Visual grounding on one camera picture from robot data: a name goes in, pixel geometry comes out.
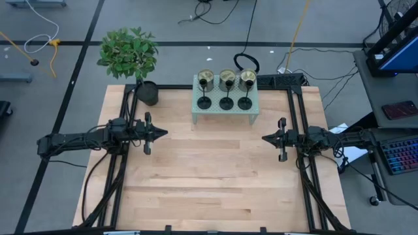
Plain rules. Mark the dark red phone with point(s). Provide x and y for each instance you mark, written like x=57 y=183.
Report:
x=400 y=110

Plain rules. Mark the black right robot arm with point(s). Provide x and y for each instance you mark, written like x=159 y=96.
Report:
x=326 y=138

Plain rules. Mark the grey metal floor base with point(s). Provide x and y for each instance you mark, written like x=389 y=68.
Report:
x=36 y=3
x=16 y=77

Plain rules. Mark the black floor object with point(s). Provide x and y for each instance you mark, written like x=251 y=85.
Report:
x=5 y=109

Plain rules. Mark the pale green perforated metal shelf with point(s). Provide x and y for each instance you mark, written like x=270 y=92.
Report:
x=215 y=112

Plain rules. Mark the black stemmed candlestick holder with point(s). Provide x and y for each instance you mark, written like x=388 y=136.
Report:
x=204 y=103
x=226 y=103
x=245 y=103

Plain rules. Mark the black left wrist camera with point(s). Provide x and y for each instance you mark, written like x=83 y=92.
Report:
x=139 y=125

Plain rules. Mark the grey side desk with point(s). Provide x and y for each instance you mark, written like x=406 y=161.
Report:
x=375 y=91

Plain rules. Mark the backlit rainbow keyboard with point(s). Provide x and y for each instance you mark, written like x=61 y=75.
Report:
x=401 y=156

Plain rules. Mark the white paper sheet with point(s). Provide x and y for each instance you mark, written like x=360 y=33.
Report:
x=351 y=153

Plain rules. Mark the black aluminium table frame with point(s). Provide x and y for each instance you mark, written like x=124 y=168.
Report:
x=294 y=107

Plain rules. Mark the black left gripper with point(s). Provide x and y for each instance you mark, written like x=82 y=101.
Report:
x=148 y=147

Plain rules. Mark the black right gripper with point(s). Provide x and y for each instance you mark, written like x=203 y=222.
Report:
x=282 y=153

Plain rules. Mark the green leafy plant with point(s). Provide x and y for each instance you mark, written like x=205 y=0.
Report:
x=127 y=53

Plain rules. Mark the yellow rod with black foot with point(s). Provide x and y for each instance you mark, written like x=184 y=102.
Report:
x=34 y=62

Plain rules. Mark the black caster wheel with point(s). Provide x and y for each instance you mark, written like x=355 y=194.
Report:
x=375 y=201

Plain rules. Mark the black plant pot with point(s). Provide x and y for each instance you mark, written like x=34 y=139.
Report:
x=147 y=93

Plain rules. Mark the black perforated bracket plate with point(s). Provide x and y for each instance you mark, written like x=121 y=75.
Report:
x=281 y=81

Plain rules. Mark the white power adapter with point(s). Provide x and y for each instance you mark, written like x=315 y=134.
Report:
x=281 y=70

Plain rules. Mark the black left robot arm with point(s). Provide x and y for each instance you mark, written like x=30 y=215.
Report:
x=72 y=142

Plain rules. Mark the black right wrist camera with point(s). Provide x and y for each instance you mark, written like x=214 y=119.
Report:
x=293 y=137

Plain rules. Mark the monitor with blue screen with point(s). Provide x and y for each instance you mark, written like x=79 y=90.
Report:
x=405 y=58

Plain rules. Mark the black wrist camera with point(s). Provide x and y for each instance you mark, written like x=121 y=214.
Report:
x=139 y=125
x=293 y=137

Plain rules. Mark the silver metal candle cup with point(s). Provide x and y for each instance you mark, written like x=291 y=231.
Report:
x=227 y=75
x=248 y=75
x=206 y=75

